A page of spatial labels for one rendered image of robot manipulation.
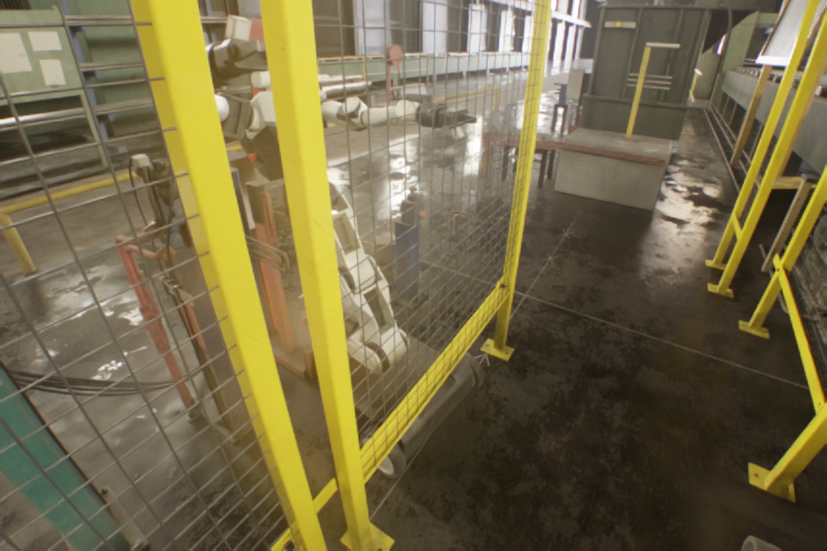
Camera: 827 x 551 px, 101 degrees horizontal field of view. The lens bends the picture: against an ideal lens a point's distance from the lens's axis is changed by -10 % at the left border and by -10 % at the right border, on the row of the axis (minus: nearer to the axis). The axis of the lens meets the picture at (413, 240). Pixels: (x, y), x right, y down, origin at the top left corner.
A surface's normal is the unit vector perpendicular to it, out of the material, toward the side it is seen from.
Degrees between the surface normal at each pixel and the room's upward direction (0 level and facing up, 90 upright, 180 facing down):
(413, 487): 0
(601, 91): 90
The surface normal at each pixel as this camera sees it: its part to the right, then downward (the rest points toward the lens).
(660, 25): -0.55, 0.39
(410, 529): 0.00, -0.88
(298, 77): 0.83, 0.25
